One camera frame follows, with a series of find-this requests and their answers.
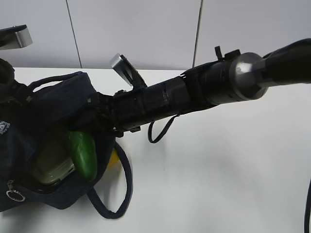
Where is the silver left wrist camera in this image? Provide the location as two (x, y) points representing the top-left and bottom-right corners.
(0, 24), (33, 50)

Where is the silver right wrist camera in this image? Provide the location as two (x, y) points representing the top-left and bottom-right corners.
(110, 53), (133, 86)

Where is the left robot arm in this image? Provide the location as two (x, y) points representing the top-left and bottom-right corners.
(0, 59), (33, 106)

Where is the yellow lemon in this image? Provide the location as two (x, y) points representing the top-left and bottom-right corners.
(107, 148), (120, 168)

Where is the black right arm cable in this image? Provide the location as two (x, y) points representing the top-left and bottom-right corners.
(147, 114), (180, 144)

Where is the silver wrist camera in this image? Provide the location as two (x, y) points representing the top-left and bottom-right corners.
(110, 53), (133, 86)
(0, 24), (33, 50)

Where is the green cucumber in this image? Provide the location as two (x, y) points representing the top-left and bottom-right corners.
(67, 131), (97, 182)

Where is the green lidded glass container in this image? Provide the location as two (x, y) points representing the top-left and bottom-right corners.
(30, 138), (75, 192)

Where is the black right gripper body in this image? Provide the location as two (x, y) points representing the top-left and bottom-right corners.
(86, 88), (146, 138)

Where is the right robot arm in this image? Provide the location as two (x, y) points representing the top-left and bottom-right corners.
(88, 38), (311, 136)

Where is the dark blue lunch bag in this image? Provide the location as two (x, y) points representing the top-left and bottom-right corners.
(0, 71), (133, 219)

